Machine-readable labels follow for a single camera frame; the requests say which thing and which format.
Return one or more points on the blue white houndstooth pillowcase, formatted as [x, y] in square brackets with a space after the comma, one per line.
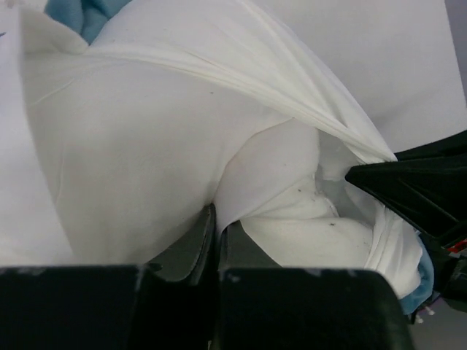
[118, 119]

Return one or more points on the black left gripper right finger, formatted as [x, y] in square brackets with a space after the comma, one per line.
[265, 306]

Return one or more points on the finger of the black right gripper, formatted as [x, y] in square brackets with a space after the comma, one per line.
[450, 146]

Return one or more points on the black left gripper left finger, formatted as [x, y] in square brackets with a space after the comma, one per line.
[162, 304]

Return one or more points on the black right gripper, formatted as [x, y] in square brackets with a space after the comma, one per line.
[430, 194]

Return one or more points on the white pillow insert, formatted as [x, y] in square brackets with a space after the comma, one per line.
[269, 186]

